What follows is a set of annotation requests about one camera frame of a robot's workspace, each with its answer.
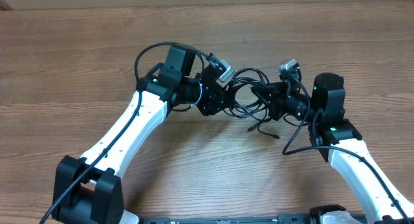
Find black USB cable metallic plugs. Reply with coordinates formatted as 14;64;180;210
224;77;270;132

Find black USB cable matte plugs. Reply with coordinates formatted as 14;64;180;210
224;67;270;120

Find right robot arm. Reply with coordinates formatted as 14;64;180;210
251;71;413;223

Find black thin USB cable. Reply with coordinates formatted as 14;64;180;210
255;118;281;140

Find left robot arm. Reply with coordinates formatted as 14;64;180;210
41;42;234;223

